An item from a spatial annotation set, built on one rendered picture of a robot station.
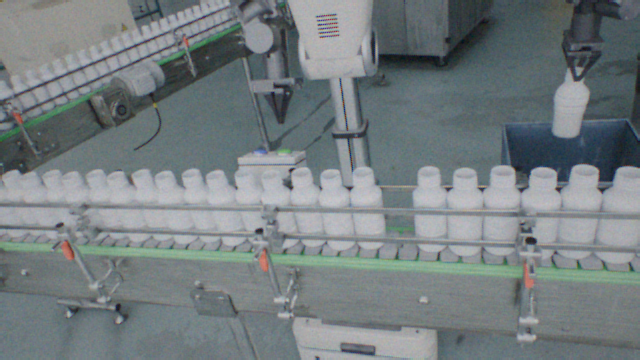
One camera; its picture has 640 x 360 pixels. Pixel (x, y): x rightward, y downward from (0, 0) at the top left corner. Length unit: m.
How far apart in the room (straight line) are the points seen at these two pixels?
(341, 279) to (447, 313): 0.22
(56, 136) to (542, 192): 1.93
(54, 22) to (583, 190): 4.50
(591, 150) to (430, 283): 0.77
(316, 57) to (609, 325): 0.95
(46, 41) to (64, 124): 2.56
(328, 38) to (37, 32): 3.68
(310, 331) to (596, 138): 1.12
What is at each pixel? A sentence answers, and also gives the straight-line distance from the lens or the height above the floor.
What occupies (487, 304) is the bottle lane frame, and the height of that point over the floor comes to 0.91.
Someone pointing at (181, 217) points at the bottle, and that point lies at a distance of 1.03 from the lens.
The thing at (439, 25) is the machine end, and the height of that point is 0.40.
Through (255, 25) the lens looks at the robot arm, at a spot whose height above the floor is 1.40.
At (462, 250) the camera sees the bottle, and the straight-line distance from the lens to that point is 0.89.
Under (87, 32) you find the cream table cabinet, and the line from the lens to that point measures 4.99.
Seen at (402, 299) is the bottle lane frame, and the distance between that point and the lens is 0.96.
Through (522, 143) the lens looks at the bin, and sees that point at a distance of 1.49.
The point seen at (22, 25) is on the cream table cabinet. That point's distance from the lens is 4.73.
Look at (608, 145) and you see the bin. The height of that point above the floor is 0.87.
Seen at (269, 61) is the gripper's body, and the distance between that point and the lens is 1.03.
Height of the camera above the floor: 1.61
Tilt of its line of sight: 32 degrees down
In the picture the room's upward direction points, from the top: 11 degrees counter-clockwise
